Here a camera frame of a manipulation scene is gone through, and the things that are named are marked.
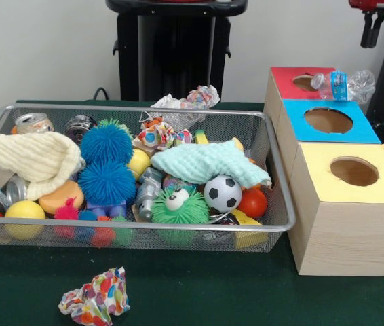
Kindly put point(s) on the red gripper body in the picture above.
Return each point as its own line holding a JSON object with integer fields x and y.
{"x": 378, "y": 5}

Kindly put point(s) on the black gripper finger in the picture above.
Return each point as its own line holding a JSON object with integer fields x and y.
{"x": 376, "y": 28}
{"x": 366, "y": 28}

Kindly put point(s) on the crushed clear plastic bottle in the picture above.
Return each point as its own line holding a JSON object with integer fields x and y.
{"x": 341, "y": 85}

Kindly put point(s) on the mint green waffle cloth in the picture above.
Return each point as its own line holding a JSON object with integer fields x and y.
{"x": 205, "y": 163}

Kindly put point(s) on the cream waffle cloth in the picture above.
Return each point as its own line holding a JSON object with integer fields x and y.
{"x": 26, "y": 159}

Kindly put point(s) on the wooden box with three holes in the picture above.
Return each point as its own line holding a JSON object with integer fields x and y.
{"x": 344, "y": 224}

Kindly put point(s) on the red ball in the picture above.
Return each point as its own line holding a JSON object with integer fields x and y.
{"x": 254, "y": 202}

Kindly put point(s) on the black and white soccer ball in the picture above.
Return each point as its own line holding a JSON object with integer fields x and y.
{"x": 222, "y": 193}

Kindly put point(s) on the yellow cheese wedge toy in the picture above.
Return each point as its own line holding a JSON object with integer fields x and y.
{"x": 246, "y": 221}

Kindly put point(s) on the green fuzzy toy with eyes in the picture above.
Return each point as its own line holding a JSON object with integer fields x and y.
{"x": 182, "y": 209}

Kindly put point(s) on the yellow ball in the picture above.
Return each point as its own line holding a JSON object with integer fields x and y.
{"x": 140, "y": 163}
{"x": 24, "y": 217}

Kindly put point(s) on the grey robot toy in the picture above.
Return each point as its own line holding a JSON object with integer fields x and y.
{"x": 148, "y": 195}

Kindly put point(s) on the blue spiky ball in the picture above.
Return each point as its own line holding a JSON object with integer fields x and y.
{"x": 107, "y": 142}
{"x": 107, "y": 182}

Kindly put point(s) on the crushed silver can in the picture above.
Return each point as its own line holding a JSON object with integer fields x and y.
{"x": 32, "y": 123}

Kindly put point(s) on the orange round disc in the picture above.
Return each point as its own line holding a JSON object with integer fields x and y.
{"x": 60, "y": 197}

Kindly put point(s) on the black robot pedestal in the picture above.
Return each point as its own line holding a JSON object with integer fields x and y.
{"x": 175, "y": 54}

